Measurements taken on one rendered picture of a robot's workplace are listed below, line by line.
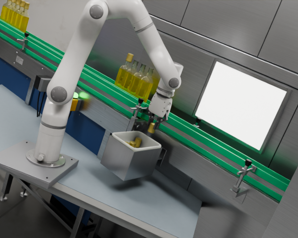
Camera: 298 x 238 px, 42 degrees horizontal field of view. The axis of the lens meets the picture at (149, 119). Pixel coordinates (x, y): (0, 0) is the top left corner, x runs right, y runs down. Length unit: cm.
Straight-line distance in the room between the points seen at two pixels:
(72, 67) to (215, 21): 81
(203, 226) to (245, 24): 109
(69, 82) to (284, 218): 105
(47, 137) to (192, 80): 82
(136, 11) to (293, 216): 105
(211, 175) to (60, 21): 360
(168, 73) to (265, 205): 71
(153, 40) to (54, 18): 344
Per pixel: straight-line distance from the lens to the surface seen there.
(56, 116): 185
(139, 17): 176
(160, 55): 176
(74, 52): 178
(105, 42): 262
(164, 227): 183
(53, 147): 190
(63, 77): 177
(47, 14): 519
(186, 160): 197
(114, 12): 181
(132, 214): 182
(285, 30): 199
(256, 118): 198
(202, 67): 212
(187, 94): 216
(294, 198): 159
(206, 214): 221
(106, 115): 215
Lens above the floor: 166
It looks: 16 degrees down
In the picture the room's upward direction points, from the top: 20 degrees clockwise
